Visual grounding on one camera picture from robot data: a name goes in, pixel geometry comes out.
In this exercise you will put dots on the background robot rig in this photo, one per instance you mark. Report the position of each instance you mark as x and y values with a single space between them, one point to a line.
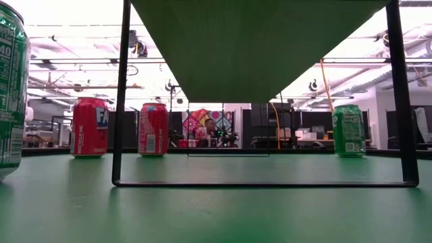
227 138

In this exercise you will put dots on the red Fanta soda can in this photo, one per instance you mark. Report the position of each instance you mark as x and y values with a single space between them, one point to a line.
88 128
153 131

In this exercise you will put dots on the green tray table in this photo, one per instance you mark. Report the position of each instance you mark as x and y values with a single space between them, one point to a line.
47 152

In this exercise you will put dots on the person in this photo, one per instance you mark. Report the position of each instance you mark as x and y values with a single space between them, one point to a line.
210 125

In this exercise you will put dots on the wooden shelf with black frame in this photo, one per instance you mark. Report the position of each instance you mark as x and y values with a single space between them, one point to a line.
253 50

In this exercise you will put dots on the white plastic cover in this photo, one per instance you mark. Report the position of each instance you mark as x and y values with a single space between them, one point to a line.
422 123

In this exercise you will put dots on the grey storage rack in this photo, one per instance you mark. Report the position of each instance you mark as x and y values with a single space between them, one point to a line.
47 135

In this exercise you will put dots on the black ceiling-mounted device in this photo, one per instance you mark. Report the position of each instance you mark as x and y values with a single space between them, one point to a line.
140 49

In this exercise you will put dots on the colourful patterned wall poster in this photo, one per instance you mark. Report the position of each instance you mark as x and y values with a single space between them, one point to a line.
194 123

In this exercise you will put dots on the black cabinet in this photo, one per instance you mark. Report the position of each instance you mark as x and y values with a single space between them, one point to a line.
260 118

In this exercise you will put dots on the green Sprite soda can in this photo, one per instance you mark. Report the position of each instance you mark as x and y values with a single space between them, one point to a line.
11 101
349 131

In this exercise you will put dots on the black ceiling hook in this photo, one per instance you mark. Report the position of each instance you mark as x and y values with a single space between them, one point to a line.
312 87

